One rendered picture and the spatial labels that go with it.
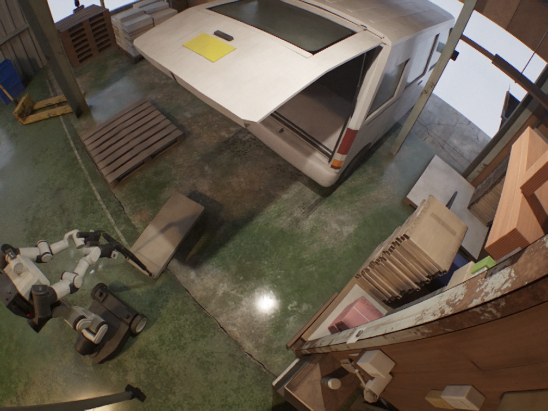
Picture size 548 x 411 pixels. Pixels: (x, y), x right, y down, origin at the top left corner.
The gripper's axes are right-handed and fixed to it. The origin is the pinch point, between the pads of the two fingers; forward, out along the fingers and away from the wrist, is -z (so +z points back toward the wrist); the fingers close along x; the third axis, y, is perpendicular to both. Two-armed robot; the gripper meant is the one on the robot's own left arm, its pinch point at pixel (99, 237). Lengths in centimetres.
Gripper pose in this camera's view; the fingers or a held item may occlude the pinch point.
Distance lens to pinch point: 219.9
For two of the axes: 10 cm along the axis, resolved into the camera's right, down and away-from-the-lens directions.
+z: -1.6, -0.7, -9.8
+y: -8.8, -4.3, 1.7
